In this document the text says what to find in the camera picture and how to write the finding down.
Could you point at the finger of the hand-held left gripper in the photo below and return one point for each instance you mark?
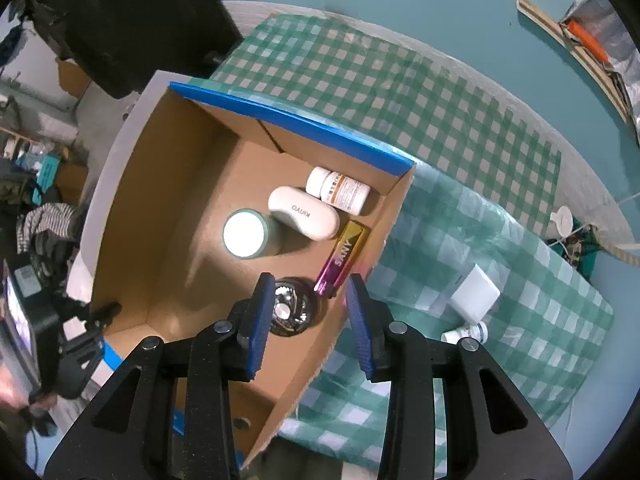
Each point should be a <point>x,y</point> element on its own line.
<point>97,312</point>
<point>80,360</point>

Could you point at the white pill bottle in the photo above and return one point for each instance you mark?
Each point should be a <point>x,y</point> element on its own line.
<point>340,190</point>

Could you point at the white square box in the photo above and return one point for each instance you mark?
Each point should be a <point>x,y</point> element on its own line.
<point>472,292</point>

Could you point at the white round lid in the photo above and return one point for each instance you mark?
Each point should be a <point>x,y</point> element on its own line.
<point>562,220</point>

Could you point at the green small-checked tablecloth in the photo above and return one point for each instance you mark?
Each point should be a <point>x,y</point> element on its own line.
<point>400,95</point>

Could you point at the white storage boxes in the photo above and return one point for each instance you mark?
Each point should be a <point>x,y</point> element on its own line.
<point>57,127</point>

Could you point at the small brown cardboard box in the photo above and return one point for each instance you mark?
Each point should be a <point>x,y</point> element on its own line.
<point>72,77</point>

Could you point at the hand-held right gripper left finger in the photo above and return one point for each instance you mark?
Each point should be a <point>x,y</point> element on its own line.
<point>257,327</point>

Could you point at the dark cloth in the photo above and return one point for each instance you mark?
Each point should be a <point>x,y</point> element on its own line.
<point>130,20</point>

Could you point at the wooden strip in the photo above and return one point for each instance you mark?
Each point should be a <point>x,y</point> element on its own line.
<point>565,42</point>

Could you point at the silver foil bag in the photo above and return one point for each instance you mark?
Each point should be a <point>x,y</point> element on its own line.
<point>597,5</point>

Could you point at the orange packet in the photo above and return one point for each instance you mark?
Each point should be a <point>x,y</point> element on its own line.
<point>587,37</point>

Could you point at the pink gold gradient box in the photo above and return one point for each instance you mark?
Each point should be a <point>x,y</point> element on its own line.
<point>342,255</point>

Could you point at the small white bottle blue cap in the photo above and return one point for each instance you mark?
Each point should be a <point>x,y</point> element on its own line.
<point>462,334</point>

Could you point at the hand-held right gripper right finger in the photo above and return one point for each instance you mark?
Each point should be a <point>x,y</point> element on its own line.
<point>361,327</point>

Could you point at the brown cardboard box blue edge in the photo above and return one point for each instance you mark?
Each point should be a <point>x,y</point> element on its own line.
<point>175,210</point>

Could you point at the teal box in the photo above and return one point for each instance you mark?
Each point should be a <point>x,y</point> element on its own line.
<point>42,167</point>

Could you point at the black white striped cloth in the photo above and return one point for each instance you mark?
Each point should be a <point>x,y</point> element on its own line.
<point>47,225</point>

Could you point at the black round tin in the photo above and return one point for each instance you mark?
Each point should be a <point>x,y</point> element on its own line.
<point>292,310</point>

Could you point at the green checked plastic sheet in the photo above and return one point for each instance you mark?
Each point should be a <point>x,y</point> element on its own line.
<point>525,350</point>

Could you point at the white oval case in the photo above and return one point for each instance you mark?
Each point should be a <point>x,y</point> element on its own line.
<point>300,212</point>

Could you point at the olive green cloth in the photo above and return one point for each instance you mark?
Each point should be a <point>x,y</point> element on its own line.
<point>300,465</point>

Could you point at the green jar white lid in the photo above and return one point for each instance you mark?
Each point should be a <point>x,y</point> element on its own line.
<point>245,234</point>

